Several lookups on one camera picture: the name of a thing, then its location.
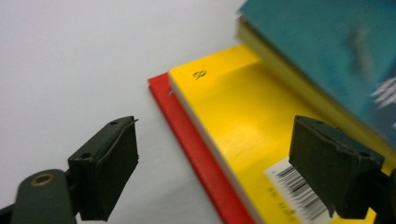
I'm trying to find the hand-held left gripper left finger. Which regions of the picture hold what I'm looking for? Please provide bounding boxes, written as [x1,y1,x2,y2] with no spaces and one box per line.
[67,116,139,222]

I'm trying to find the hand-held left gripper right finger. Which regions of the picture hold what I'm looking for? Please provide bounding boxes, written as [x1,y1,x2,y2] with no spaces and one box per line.
[289,115,386,219]

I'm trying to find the red book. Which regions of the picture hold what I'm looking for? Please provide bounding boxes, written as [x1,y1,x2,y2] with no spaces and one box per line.
[147,72,257,224]

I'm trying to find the yellow book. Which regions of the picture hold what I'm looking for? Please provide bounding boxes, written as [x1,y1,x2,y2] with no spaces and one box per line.
[167,43,396,224]

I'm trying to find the teal book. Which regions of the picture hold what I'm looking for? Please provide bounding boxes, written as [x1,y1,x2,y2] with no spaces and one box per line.
[236,0,396,158]

